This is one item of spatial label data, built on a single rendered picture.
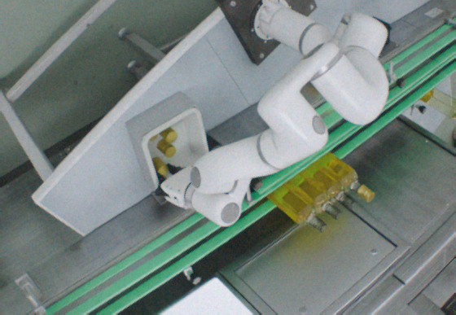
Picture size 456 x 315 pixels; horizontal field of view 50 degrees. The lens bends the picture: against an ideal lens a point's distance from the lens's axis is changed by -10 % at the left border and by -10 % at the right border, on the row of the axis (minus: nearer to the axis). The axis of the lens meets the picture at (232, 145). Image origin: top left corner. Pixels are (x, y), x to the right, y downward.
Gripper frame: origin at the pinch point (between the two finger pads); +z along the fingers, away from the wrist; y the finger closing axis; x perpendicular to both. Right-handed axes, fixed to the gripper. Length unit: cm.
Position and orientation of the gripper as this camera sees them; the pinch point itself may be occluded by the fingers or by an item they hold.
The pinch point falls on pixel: (166, 174)
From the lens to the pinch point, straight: 141.8
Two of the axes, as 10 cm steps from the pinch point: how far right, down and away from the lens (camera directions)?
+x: -2.7, -8.3, -4.9
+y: 7.6, -5.0, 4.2
